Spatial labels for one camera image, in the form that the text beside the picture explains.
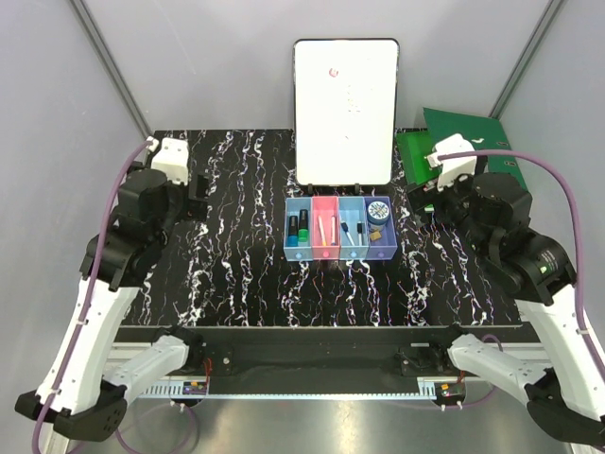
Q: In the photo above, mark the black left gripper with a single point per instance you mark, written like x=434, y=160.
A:
x=197, y=205

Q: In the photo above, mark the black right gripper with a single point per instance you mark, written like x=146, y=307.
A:
x=423, y=195

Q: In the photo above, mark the blue ink bottle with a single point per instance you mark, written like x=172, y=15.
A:
x=378, y=213

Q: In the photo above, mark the purple plastic bin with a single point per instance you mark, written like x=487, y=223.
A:
x=386, y=247

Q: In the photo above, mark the black capped white marker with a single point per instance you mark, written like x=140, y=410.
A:
x=359, y=228

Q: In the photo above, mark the blue capped black highlighter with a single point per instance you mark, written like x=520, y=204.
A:
x=292, y=232

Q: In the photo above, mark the blue capped white marker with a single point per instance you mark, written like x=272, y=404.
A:
x=346, y=230

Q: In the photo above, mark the light blue bin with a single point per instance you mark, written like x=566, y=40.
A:
x=352, y=228
x=304, y=250

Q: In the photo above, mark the green capped black highlighter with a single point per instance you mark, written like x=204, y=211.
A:
x=303, y=229

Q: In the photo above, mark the cyan capped white marker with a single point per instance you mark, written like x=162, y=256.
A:
x=333, y=231

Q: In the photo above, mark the pink plastic bin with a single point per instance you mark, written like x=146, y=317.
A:
x=325, y=206

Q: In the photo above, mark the yellow capped white marker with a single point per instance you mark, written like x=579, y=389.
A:
x=323, y=237

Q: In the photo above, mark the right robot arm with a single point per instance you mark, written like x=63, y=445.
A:
x=491, y=212

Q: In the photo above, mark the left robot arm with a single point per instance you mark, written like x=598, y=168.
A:
x=78, y=398

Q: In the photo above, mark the white dry-erase board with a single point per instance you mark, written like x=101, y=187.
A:
x=345, y=98

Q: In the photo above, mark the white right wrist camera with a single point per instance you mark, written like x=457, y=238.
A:
x=450, y=168

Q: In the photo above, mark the dark green ring binder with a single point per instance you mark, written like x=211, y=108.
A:
x=484, y=132

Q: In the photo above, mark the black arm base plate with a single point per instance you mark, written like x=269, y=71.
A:
x=268, y=362

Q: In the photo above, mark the grey slotted cable duct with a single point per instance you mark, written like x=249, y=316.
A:
x=176, y=389

